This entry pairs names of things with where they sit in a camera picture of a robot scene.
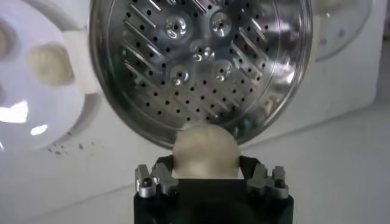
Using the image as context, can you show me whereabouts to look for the scattered dark crumbs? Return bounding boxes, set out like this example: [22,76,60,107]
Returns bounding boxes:
[47,140,96,155]

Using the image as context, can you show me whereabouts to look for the white round plate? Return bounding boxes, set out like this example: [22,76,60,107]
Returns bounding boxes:
[0,0,89,152]

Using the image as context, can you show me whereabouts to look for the steamed baozi bun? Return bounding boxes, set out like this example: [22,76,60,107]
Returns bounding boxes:
[171,123,241,180]
[27,43,76,86]

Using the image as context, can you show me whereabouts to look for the steel perforated steamer basket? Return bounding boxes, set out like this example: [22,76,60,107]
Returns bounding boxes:
[62,0,322,150]

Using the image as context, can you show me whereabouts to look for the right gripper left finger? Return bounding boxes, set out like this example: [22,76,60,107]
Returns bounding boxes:
[135,155,180,199]

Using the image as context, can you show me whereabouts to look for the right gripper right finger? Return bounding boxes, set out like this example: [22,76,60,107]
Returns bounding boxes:
[239,155,290,200]

